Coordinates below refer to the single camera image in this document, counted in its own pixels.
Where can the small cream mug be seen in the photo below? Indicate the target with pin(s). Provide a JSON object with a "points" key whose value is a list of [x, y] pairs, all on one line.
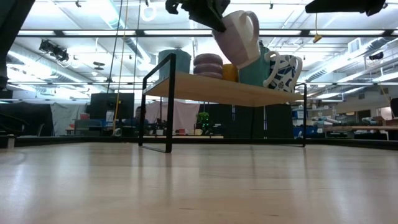
{"points": [[198, 132]]}

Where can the black monitor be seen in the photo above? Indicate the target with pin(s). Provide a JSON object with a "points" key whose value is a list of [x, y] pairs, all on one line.
{"points": [[105, 105]]}

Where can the blue storage bin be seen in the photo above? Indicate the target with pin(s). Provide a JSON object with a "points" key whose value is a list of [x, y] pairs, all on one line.
{"points": [[298, 114]]}

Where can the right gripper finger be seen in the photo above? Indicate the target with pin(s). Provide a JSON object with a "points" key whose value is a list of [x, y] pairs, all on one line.
{"points": [[342, 6]]}

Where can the person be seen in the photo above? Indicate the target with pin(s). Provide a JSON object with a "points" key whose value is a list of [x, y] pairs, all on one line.
{"points": [[136, 115]]}

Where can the black-framed wooden shelf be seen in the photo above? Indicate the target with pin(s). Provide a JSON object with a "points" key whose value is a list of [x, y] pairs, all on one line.
{"points": [[217, 91]]}

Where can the light wooden workbench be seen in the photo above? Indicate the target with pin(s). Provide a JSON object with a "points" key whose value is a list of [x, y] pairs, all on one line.
{"points": [[360, 128]]}

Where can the grey cloth cover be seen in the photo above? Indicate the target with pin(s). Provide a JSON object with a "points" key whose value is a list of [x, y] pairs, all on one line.
{"points": [[66, 116]]}

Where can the black overhead frame beam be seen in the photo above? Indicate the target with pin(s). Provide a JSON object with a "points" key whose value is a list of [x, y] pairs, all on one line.
{"points": [[140, 32]]}

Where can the black ceiling spotlight cluster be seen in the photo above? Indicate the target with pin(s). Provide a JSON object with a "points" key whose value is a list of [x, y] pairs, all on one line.
{"points": [[54, 51]]}

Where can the blue and white floral mug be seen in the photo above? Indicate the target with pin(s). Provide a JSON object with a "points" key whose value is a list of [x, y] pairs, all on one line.
{"points": [[286, 74]]}

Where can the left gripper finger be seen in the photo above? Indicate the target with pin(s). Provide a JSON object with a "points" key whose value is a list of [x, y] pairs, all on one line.
{"points": [[211, 20]]}

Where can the yellow hanging pendant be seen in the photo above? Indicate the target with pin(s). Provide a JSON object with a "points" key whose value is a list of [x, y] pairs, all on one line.
{"points": [[317, 38]]}

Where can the small red mug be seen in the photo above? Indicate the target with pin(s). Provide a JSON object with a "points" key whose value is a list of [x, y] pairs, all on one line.
{"points": [[182, 131]]}

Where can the black curtain partition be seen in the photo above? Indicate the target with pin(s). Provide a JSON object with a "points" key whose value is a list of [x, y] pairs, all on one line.
{"points": [[242, 123]]}

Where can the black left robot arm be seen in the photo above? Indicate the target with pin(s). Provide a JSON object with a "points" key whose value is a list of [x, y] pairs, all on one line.
{"points": [[9, 31]]}

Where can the yellow mug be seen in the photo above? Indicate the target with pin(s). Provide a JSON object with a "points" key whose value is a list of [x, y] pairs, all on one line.
{"points": [[230, 73]]}

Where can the small green plant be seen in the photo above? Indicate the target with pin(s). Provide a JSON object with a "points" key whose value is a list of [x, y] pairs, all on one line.
{"points": [[203, 119]]}

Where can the lilac and white mug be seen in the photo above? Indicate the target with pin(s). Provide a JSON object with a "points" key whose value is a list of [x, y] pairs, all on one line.
{"points": [[239, 40]]}

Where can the white hanging cloth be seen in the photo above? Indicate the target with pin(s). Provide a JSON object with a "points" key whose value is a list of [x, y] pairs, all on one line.
{"points": [[183, 115]]}

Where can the light blue faceted mug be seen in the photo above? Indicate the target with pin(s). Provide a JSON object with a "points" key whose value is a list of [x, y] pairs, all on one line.
{"points": [[183, 62]]}

